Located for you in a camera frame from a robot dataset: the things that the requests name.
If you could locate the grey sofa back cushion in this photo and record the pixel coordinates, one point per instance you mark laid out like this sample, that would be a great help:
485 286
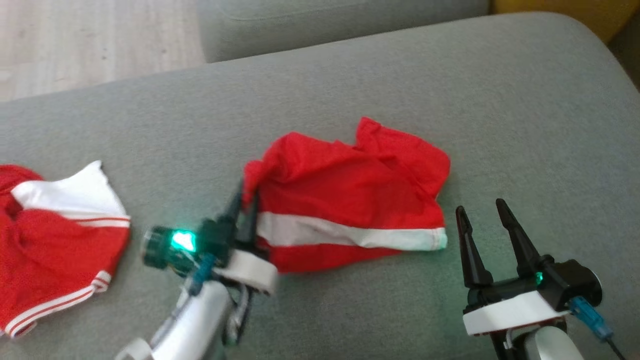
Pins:
325 25

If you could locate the yellow cushion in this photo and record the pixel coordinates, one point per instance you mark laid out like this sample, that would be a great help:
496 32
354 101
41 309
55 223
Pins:
575 15

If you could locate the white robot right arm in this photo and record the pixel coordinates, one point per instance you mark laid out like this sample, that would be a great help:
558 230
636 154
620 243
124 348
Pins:
550 345

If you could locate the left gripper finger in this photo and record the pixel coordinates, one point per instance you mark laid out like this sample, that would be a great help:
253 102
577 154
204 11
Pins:
250 225
234 210

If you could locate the red jersey with white sleeves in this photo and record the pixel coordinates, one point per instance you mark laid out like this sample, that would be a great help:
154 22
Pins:
55 250

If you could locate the red shorts with white stripe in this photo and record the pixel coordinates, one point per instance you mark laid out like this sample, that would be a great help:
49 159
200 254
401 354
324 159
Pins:
350 190

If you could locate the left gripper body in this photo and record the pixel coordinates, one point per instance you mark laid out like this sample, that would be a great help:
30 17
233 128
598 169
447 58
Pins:
250 272

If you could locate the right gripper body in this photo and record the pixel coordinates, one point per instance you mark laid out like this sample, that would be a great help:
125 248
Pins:
510 310

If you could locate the grey sofa seat cushion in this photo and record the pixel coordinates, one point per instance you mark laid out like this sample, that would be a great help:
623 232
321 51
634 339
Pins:
500 125

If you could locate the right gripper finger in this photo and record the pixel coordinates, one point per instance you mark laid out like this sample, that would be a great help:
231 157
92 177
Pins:
520 245
472 255

